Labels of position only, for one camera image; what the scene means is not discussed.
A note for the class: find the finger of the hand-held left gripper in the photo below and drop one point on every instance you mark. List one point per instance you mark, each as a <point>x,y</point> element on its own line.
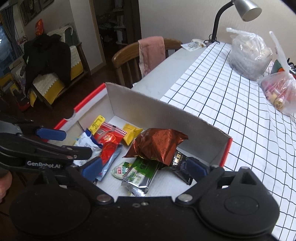
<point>52,134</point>
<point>78,153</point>

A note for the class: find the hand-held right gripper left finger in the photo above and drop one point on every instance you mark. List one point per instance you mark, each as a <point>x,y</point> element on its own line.
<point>92,169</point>

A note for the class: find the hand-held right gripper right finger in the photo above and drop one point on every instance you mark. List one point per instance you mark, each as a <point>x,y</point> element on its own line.
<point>197,168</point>

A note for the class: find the navy white snack packet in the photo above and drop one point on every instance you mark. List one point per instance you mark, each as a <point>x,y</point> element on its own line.
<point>84,142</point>

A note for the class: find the black snack packet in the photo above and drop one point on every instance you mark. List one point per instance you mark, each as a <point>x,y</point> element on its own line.
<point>179,160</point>

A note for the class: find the blue silver snack packet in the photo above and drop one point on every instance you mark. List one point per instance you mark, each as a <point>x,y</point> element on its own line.
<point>112,160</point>

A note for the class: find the green jelly cup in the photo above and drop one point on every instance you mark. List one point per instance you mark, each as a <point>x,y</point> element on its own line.
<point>119,171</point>

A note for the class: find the red checkered snack packet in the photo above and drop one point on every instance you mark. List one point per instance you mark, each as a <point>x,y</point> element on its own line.
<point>108,141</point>

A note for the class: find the yellow label snack packet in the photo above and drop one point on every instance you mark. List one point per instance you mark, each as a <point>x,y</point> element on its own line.
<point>97,124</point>

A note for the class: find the green silver snack packet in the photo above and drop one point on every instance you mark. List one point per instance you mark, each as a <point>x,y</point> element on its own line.
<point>138,176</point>

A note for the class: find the brown red snack packet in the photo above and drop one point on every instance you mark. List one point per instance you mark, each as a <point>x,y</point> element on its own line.
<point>155,146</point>

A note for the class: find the red cardboard box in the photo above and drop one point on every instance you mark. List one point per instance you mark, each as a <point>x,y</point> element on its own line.
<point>161,111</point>

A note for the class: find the person's left hand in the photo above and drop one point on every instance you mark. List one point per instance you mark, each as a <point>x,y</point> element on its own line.
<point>4,185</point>

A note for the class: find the yellow white sofa cover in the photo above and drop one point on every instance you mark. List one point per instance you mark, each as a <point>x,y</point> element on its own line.
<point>49,85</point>

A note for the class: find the black jacket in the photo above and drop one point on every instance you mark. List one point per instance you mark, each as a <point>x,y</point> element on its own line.
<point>46,58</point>

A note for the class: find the checkered tablecloth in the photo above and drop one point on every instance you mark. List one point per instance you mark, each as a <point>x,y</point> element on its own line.
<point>219,92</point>

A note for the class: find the wooden sofa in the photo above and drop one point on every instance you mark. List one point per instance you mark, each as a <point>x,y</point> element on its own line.
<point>81,60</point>

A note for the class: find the wooden chair with towel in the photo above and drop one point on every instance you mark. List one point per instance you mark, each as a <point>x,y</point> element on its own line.
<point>124,58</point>

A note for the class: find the grey curtain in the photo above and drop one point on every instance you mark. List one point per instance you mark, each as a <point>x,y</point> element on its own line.
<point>11,30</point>

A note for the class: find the pink plastic bag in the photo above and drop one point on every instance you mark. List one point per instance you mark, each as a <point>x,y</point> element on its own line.
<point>279,90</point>

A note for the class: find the pink towel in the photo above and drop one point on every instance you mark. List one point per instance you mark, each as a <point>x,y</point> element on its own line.
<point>151,55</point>

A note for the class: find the white paper packet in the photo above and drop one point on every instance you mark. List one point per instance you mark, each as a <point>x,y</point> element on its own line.
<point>193,44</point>

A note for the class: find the clear plastic bag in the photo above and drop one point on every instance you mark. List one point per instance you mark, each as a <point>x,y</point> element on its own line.
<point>249,55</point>

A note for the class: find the dark bookshelf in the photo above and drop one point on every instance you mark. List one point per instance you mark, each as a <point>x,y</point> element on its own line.
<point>115,20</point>

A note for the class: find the grey desk lamp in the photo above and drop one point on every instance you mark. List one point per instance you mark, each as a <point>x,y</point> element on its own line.
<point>247,8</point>

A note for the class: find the red wall decoration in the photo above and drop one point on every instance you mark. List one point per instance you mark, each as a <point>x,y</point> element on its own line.
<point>38,27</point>

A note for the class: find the dark wall picture frames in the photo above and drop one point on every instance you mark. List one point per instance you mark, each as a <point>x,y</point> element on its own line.
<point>32,9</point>

